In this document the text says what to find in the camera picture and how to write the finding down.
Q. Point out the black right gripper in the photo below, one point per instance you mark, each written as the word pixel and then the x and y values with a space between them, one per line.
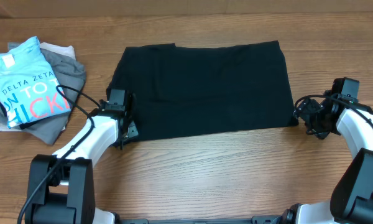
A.
pixel 308 115

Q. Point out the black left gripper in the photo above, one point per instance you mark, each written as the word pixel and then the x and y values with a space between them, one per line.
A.
pixel 133 132

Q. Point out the black t-shirt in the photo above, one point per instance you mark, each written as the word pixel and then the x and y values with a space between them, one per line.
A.
pixel 182 92

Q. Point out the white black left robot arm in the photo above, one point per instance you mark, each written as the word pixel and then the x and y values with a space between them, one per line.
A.
pixel 61 185

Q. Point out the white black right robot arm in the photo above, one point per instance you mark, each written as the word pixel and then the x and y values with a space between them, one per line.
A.
pixel 352 198

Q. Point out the light blue printed t-shirt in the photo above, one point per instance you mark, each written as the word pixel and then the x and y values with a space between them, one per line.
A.
pixel 28 85

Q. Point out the cardboard back panel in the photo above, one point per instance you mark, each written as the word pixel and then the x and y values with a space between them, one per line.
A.
pixel 95 8

